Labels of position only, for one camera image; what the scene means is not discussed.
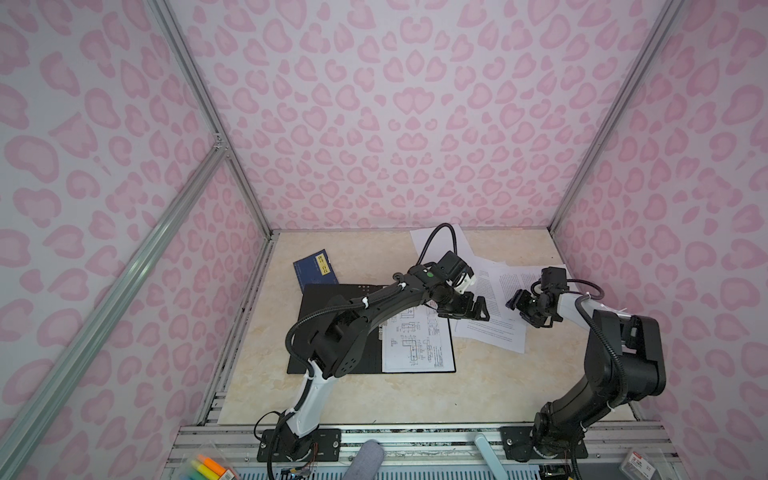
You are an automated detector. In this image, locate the large text sheet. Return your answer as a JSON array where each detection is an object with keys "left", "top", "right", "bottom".
[{"left": 450, "top": 257, "right": 543, "bottom": 354}]

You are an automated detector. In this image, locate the red folder black inside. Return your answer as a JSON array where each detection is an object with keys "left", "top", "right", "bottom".
[{"left": 285, "top": 280, "right": 443, "bottom": 379}]

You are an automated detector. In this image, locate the technical drawing paper sheet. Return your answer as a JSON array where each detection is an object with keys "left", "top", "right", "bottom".
[{"left": 379, "top": 306, "right": 456, "bottom": 374}]

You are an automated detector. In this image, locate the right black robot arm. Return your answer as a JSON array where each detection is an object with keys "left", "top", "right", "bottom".
[{"left": 500, "top": 267, "right": 666, "bottom": 462}]

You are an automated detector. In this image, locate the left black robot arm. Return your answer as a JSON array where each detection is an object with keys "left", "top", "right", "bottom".
[{"left": 265, "top": 251, "right": 490, "bottom": 463}]

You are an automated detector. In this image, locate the top blank paper sheet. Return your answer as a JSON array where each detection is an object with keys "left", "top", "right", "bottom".
[{"left": 410, "top": 226, "right": 474, "bottom": 263}]

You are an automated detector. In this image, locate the blue booklet yellow label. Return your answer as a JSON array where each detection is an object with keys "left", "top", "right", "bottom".
[{"left": 293, "top": 249, "right": 339, "bottom": 292}]

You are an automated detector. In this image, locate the red white label box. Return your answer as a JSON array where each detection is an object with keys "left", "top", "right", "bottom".
[{"left": 619, "top": 450, "right": 658, "bottom": 480}]

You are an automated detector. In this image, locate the highlighter pens box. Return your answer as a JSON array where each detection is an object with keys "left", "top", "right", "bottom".
[{"left": 178, "top": 454, "right": 238, "bottom": 480}]

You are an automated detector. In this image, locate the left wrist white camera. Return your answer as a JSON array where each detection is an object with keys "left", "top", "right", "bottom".
[{"left": 452, "top": 267, "right": 476, "bottom": 295}]

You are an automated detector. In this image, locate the wrist white camera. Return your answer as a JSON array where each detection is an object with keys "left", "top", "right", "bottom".
[
  {"left": 452, "top": 267, "right": 476, "bottom": 295},
  {"left": 539, "top": 267, "right": 569, "bottom": 295}
]

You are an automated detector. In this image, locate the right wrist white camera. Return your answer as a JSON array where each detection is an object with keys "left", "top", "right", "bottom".
[{"left": 539, "top": 267, "right": 569, "bottom": 295}]

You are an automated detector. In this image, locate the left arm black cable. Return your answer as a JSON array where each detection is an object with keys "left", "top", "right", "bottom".
[{"left": 416, "top": 222, "right": 458, "bottom": 268}]

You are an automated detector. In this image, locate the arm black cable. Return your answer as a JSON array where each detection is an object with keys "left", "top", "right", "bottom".
[
  {"left": 566, "top": 278, "right": 628, "bottom": 397},
  {"left": 416, "top": 222, "right": 458, "bottom": 268}
]

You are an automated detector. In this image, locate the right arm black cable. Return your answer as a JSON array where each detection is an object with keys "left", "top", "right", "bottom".
[{"left": 566, "top": 278, "right": 628, "bottom": 397}]

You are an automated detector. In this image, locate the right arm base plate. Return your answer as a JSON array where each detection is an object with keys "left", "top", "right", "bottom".
[{"left": 499, "top": 425, "right": 588, "bottom": 463}]

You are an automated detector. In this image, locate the light blue tool handle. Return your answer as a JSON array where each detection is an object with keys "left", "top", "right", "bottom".
[{"left": 473, "top": 433, "right": 508, "bottom": 480}]

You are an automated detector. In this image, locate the grey foam roller handle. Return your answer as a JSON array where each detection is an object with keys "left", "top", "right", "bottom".
[{"left": 344, "top": 440, "right": 385, "bottom": 480}]

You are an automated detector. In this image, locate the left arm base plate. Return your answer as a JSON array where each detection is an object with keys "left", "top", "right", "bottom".
[{"left": 257, "top": 427, "right": 342, "bottom": 463}]

